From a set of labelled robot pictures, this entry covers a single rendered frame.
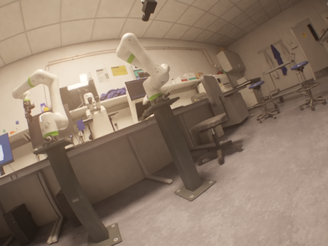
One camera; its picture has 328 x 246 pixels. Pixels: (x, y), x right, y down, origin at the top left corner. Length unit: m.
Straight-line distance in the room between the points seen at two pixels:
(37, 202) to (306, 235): 2.55
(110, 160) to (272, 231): 1.96
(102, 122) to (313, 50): 6.21
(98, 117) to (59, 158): 0.54
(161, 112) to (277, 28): 5.72
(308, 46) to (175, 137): 5.68
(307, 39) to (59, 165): 6.58
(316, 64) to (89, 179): 6.80
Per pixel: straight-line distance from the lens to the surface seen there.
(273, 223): 0.81
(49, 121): 1.11
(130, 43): 1.15
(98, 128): 1.32
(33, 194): 2.32
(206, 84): 1.47
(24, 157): 2.30
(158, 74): 1.06
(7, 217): 2.03
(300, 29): 6.17
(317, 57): 6.07
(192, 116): 2.93
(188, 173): 1.20
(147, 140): 2.28
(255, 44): 6.29
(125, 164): 2.14
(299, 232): 0.76
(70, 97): 2.14
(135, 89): 1.86
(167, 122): 1.12
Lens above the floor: 0.63
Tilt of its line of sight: 1 degrees up
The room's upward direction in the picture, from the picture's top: 23 degrees counter-clockwise
